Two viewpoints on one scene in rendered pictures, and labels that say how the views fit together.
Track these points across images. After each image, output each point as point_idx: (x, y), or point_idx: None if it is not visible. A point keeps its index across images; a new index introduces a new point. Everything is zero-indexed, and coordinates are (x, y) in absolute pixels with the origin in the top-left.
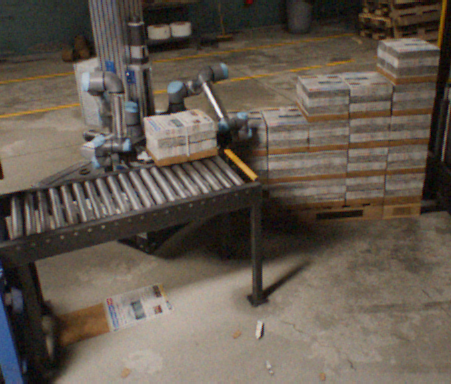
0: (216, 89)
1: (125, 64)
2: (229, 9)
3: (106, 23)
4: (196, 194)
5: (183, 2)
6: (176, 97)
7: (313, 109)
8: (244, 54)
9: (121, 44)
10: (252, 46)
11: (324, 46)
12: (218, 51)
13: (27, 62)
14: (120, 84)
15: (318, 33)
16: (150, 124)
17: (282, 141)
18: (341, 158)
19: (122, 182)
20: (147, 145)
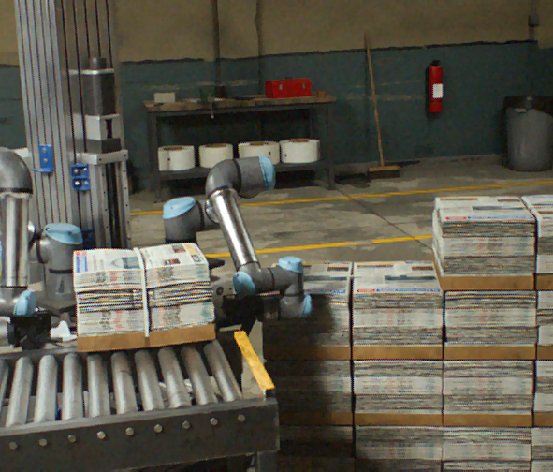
0: (339, 255)
1: (71, 151)
2: (397, 121)
3: (41, 69)
4: (123, 412)
5: (305, 101)
6: (178, 228)
7: (454, 262)
8: (414, 199)
9: (65, 110)
10: (433, 187)
11: None
12: (366, 193)
13: None
14: (21, 173)
15: None
16: (75, 261)
17: (385, 331)
18: (519, 379)
19: None
20: (77, 310)
